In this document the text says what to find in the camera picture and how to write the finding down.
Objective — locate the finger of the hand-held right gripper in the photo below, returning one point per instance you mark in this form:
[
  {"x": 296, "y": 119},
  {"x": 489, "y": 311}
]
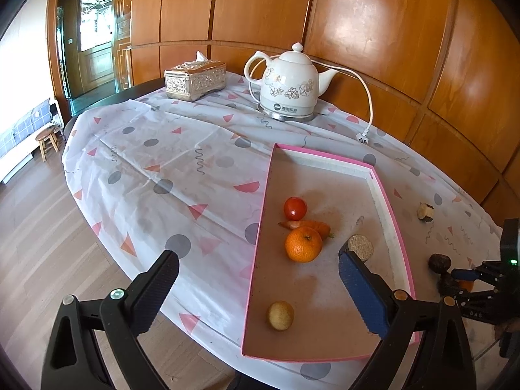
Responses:
[
  {"x": 455, "y": 292},
  {"x": 465, "y": 275}
]

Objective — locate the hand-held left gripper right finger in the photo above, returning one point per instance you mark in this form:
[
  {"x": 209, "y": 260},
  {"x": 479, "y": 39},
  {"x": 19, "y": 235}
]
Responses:
[{"x": 361, "y": 288}]

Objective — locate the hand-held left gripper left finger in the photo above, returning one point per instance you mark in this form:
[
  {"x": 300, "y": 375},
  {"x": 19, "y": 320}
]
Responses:
[{"x": 152, "y": 292}]

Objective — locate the small orange toy piece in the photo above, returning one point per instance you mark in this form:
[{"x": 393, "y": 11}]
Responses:
[{"x": 467, "y": 285}]

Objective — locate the pink cardboard tray box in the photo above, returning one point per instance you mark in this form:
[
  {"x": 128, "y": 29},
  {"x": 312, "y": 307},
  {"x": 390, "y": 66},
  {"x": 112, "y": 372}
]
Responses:
[{"x": 308, "y": 288}]

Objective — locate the round orange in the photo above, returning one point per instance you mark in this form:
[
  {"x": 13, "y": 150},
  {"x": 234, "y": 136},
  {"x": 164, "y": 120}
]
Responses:
[{"x": 302, "y": 245}]

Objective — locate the small orange carrot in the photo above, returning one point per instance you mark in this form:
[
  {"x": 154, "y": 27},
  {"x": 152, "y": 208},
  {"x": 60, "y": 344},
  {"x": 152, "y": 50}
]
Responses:
[{"x": 317, "y": 226}]

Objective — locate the toy fruit half yellow face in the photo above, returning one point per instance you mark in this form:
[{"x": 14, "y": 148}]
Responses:
[{"x": 280, "y": 315}]

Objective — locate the red toy tomato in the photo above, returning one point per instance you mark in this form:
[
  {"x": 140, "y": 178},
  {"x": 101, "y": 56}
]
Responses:
[{"x": 295, "y": 208}]

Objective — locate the dark brown toy fruit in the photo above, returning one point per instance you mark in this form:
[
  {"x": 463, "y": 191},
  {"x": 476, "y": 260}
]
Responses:
[{"x": 440, "y": 262}]

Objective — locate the toy eggplant slice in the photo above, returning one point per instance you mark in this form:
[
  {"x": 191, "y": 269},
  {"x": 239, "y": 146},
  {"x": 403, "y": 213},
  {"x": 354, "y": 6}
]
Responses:
[{"x": 425, "y": 211}]

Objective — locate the white patterned tablecloth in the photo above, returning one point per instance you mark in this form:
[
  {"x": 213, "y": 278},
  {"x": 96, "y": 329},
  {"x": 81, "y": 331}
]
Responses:
[{"x": 170, "y": 158}]

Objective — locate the silver kettle base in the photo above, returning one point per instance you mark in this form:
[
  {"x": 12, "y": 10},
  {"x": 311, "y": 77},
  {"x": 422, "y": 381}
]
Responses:
[{"x": 288, "y": 115}]

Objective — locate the small wooden stool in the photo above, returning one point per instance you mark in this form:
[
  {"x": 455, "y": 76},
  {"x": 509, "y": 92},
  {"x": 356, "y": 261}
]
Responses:
[{"x": 46, "y": 136}]

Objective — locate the blue checked sofa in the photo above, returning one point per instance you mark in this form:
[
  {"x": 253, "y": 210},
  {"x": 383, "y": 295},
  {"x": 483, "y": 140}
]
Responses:
[{"x": 20, "y": 134}]

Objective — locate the silver ornate tissue box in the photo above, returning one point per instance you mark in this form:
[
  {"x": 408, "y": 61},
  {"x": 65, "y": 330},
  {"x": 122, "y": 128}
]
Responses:
[{"x": 195, "y": 79}]

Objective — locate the white floral ceramic kettle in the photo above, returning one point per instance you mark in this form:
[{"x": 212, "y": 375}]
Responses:
[{"x": 288, "y": 81}]

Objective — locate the wooden glass door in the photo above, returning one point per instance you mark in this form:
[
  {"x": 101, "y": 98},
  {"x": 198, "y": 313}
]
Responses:
[{"x": 95, "y": 57}]

